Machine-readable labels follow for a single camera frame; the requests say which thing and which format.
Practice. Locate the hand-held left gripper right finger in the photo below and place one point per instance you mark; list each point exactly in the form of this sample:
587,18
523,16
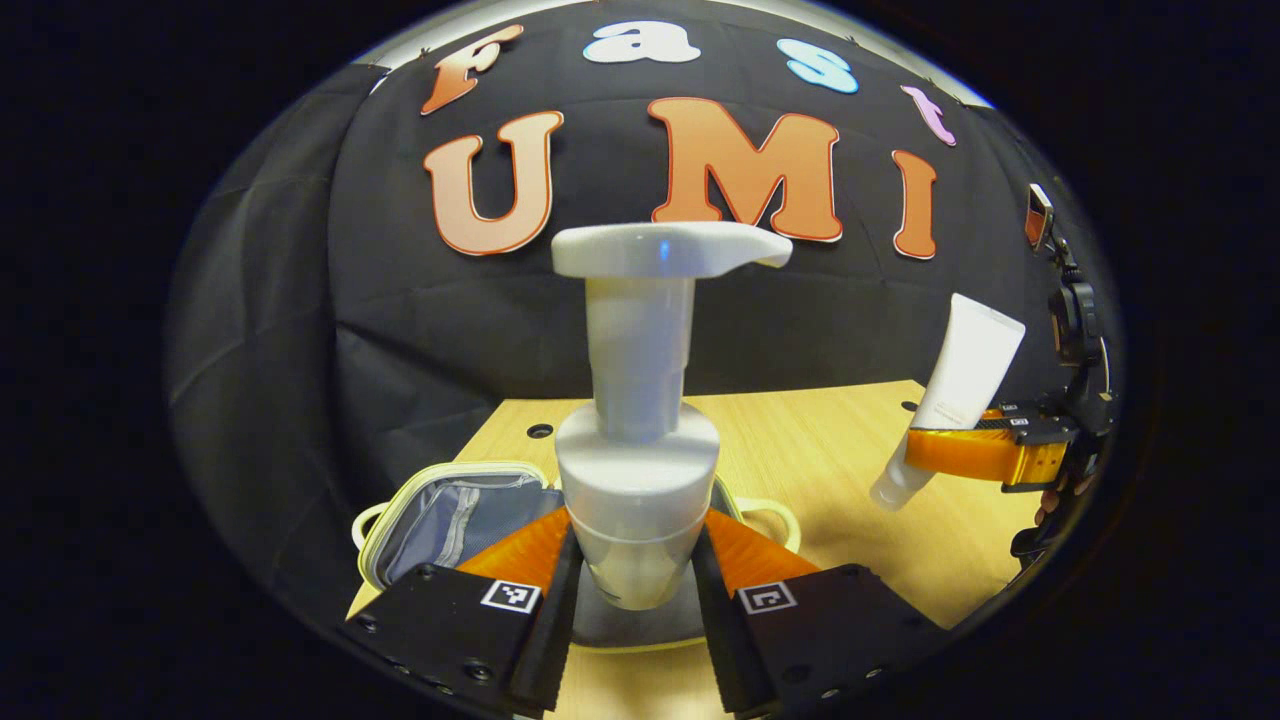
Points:
725,640

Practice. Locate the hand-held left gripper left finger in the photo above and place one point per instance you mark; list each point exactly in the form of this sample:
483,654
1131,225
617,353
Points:
555,640

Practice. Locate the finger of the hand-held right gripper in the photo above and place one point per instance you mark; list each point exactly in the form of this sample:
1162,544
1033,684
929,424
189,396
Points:
1015,415
960,455

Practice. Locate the white squeeze tube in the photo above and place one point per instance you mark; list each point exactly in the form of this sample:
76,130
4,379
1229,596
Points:
965,370

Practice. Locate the small pale yellow suitcase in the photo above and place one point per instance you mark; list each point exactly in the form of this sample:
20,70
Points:
450,520

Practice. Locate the white pump bottle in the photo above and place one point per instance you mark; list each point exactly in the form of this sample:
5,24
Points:
635,480

